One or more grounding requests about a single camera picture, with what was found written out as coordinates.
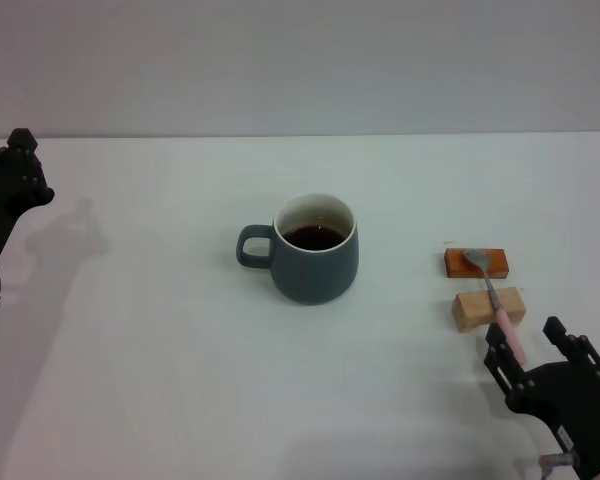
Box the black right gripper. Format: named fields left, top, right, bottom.
left=483, top=316, right=600, bottom=480

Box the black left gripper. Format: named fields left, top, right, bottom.
left=0, top=128, right=56, bottom=266

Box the pink handled metal spoon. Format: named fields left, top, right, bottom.
left=461, top=248, right=528, bottom=364

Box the grey ceramic mug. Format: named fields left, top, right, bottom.
left=235, top=192, right=360, bottom=306

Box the light wooden spoon rest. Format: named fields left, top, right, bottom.
left=451, top=286, right=526, bottom=334

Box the brown wooden block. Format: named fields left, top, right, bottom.
left=440, top=247, right=510, bottom=280

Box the dark coffee liquid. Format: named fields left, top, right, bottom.
left=281, top=225, right=350, bottom=251

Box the right gripper cable with connector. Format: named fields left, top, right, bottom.
left=536, top=448, right=582, bottom=472

